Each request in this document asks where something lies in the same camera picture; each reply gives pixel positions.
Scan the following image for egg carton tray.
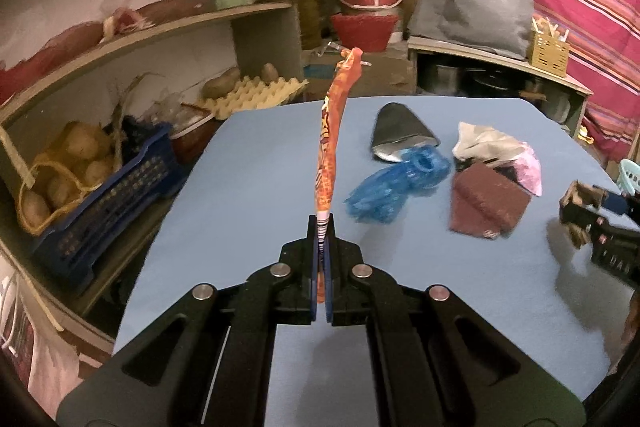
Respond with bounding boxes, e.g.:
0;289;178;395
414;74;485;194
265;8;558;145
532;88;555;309
202;76;308;120

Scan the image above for light blue plastic basket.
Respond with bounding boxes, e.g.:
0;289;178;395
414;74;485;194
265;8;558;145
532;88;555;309
617;158;640;195

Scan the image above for brown pouch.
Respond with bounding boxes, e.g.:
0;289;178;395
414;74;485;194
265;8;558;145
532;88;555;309
448;163;532;240

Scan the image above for mesh bag of potatoes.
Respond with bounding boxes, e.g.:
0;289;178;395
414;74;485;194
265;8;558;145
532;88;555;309
15;121;123;238

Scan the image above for red pink wrapper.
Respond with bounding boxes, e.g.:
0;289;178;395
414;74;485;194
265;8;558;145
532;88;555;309
451;122;543;198

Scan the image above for red plastic basket bowl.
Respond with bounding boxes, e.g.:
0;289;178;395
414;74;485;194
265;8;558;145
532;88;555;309
330;13;401;54

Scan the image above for orange snack wrapper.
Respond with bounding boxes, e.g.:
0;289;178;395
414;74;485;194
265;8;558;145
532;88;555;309
312;47;363;305

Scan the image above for brown paper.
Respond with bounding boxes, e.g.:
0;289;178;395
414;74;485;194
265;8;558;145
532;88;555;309
560;181;608;248

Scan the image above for small steel pot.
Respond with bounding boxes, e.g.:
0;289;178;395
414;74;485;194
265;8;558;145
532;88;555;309
430;63;463;98

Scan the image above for bundle of chopsticks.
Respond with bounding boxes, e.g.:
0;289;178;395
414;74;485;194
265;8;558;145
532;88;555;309
531;16;571;40

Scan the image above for yellow utensil holder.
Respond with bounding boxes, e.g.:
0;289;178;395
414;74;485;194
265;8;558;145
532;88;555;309
527;29;571;78

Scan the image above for white enamel pot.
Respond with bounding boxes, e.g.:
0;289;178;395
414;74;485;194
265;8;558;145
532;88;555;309
542;87;573;122

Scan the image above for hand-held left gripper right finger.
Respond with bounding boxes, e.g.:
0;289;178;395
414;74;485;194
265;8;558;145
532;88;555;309
326;227;586;427

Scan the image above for black foil pouch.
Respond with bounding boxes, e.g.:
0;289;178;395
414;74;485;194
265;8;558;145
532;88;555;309
370;102;441;162

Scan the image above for red mesh bag sweet potatoes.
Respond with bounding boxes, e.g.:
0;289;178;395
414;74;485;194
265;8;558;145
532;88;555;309
0;0;201;72

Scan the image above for grey cloth cover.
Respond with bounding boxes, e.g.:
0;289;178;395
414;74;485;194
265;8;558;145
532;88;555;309
407;0;533;60

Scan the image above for blue plastic bag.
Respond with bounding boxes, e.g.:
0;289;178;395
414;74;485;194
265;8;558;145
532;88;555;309
342;146;453;224

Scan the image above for black pan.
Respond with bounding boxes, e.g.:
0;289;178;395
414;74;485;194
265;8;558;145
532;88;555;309
465;69;521;100

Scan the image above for cardboard box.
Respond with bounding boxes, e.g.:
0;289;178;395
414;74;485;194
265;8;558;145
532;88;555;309
302;49;416;100

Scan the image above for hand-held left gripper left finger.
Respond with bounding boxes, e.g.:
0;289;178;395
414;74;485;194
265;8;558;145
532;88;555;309
57;214;321;427

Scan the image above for red plastic basin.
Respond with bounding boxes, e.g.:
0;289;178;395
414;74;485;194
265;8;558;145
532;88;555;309
170;107;221;162

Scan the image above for dark blue plastic crate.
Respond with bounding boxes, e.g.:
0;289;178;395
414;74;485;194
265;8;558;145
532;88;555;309
30;122;176;295

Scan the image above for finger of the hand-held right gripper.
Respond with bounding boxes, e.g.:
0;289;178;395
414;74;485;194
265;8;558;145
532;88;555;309
597;189;640;223
559;202;631;258

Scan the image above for wooden shelf unit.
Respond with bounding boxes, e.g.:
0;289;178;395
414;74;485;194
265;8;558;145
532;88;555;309
0;0;306;358

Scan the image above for low wooden cabinet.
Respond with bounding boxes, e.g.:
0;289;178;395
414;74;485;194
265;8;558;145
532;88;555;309
406;36;593;138

